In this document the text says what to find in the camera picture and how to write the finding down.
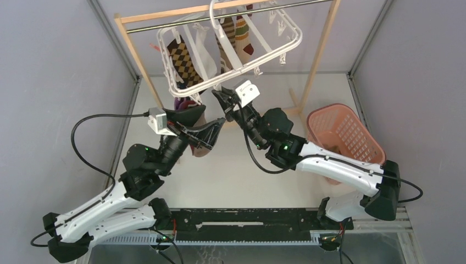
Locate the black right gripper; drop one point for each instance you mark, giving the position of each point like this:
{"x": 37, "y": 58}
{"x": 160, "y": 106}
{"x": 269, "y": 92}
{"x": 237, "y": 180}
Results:
{"x": 228, "y": 105}

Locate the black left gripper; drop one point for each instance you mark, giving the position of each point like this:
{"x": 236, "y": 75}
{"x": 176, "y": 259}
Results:
{"x": 205, "y": 135}

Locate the beige red striped sock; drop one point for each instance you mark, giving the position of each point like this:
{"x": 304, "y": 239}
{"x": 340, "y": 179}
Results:
{"x": 199, "y": 151}

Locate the purple orange striped sock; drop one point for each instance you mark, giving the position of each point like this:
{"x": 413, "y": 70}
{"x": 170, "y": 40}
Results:
{"x": 184, "y": 103}

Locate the white plastic clip hanger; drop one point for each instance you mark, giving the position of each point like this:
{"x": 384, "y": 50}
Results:
{"x": 207, "y": 48}

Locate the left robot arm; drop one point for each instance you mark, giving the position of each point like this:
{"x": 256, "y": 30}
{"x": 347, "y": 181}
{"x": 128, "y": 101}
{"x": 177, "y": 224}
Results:
{"x": 74, "y": 233}

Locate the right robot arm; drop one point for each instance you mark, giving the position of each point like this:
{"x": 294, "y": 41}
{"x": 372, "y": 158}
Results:
{"x": 275, "y": 150}

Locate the brown argyle sock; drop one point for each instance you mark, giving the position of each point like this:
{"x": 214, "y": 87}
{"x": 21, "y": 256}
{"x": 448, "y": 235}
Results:
{"x": 186, "y": 75}

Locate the white cloth sock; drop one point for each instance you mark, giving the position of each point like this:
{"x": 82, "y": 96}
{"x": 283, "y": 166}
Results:
{"x": 205, "y": 65}

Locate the brown striped sock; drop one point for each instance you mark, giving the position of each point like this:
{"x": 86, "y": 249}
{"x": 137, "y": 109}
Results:
{"x": 238, "y": 34}

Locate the pink laundry basket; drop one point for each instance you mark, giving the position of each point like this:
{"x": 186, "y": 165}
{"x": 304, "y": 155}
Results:
{"x": 337, "y": 124}

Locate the metal rack rod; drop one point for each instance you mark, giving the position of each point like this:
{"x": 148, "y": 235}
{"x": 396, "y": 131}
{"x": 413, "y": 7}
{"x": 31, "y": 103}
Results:
{"x": 205, "y": 18}

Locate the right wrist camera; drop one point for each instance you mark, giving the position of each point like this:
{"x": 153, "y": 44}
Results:
{"x": 246, "y": 92}

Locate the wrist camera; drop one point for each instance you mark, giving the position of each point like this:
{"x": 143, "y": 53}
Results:
{"x": 246, "y": 92}
{"x": 158, "y": 122}

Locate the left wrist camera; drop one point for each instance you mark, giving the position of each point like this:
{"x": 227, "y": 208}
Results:
{"x": 158, "y": 122}

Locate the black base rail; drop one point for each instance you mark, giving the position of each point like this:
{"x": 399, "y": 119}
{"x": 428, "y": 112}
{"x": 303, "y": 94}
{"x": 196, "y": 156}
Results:
{"x": 269, "y": 225}

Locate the wooden drying rack frame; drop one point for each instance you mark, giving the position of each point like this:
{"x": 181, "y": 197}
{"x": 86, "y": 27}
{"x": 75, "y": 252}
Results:
{"x": 138, "y": 65}

